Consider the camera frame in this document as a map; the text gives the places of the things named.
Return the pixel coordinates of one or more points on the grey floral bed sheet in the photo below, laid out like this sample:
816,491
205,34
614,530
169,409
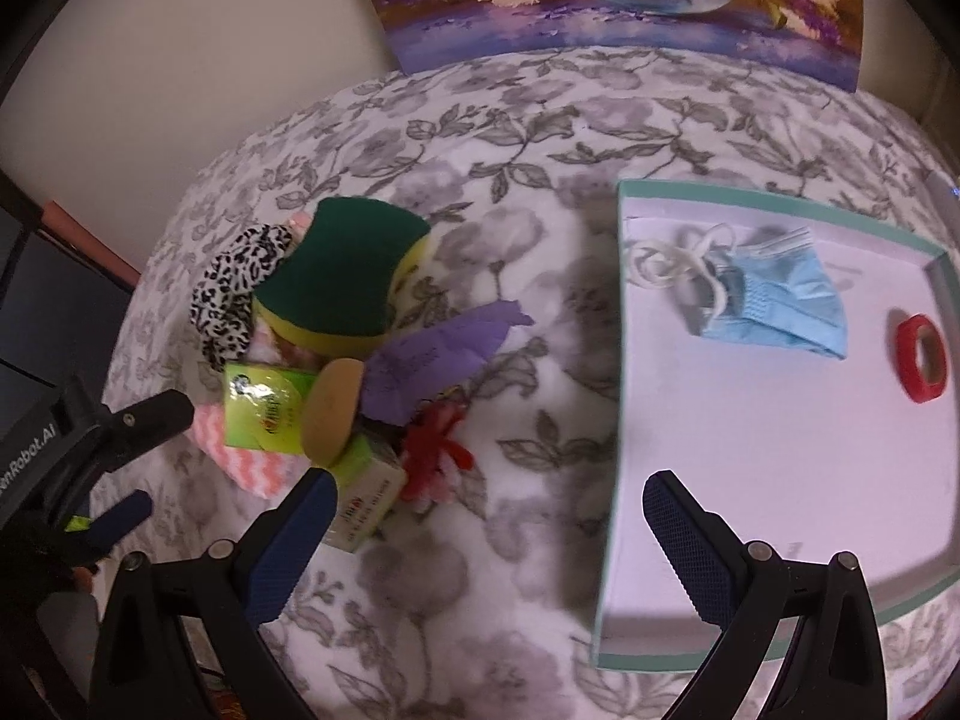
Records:
525,165

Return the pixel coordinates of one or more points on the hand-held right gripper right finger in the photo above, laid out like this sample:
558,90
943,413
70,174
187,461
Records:
686,540

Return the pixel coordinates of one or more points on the white tray with teal rim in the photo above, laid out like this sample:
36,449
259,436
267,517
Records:
750,427

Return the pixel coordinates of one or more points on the green and yellow sponge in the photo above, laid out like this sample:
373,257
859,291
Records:
337,270

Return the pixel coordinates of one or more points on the red tape roll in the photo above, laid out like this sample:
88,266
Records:
909,360

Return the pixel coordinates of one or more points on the pink scrunchie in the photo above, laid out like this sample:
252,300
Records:
300,221

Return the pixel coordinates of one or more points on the salmon pink board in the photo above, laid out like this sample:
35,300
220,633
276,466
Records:
82,240

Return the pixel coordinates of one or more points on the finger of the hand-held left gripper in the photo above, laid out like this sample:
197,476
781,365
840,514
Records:
154,414
120,514

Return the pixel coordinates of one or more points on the blue face mask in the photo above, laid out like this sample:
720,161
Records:
787,300

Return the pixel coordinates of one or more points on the black cabinet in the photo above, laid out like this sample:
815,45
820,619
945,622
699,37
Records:
45,315

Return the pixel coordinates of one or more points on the red yarn ornament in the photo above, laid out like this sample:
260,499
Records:
427,450

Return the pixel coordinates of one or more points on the floral painting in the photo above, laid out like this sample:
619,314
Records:
600,15

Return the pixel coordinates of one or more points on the round wooden disc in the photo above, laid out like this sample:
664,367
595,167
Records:
330,412

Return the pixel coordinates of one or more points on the purple cloth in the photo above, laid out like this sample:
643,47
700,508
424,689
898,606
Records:
427,360

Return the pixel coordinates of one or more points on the leopard print scrunchie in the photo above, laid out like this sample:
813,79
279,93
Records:
225,292

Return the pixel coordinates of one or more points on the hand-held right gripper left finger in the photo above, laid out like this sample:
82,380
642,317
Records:
294,540

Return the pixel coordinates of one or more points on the pink chevron cloth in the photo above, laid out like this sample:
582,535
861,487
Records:
240,465

